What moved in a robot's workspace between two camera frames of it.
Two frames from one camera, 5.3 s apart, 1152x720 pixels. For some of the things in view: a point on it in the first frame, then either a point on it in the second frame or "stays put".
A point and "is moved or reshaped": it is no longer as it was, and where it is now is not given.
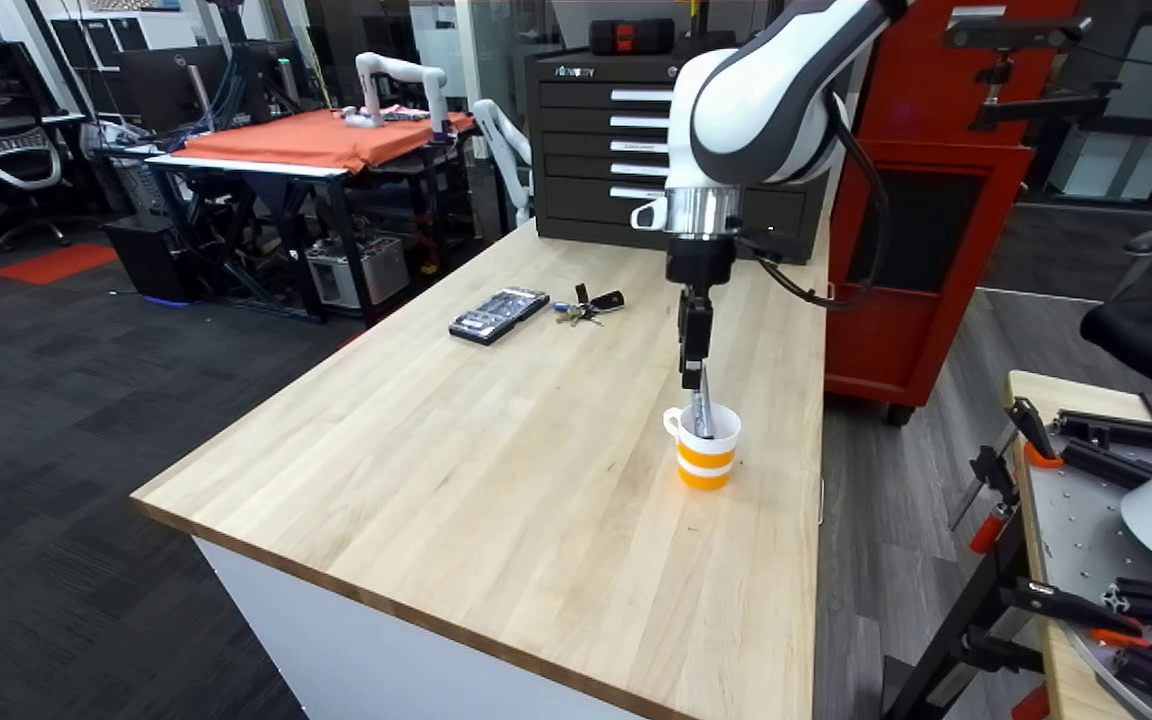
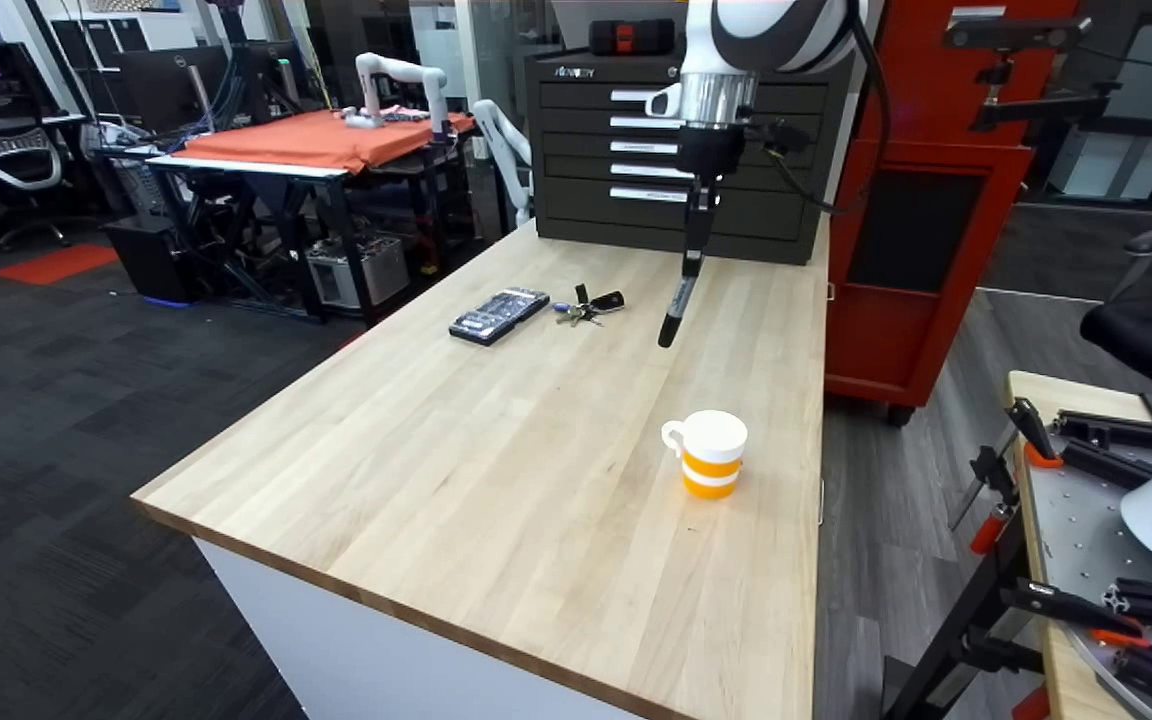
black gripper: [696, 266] to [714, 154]
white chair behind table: [510, 151] stays put
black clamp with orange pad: [1096, 440] stays put
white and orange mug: [707, 463] stays put
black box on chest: [634, 36] stays put
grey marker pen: [696, 415] is moved or reshaped
